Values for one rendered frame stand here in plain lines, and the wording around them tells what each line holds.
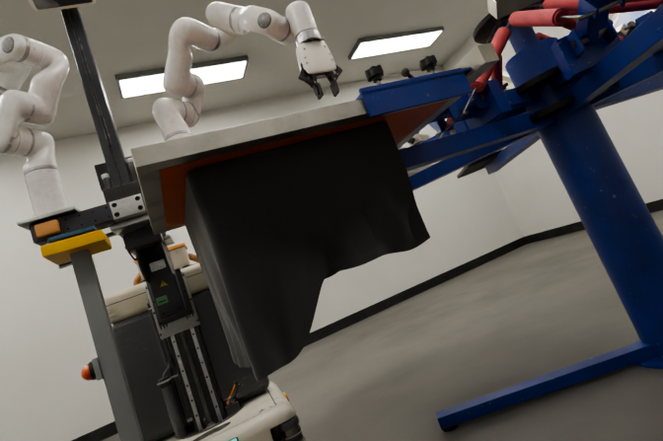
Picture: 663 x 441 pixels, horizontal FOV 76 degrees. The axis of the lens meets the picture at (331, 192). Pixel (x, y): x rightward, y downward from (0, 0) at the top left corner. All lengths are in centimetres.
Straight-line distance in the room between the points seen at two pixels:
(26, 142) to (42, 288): 349
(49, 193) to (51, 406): 359
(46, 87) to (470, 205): 552
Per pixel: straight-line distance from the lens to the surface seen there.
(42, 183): 161
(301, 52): 130
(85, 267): 119
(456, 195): 626
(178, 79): 163
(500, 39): 166
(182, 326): 191
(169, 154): 83
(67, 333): 497
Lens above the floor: 66
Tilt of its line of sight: 10 degrees up
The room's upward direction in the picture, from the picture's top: 22 degrees counter-clockwise
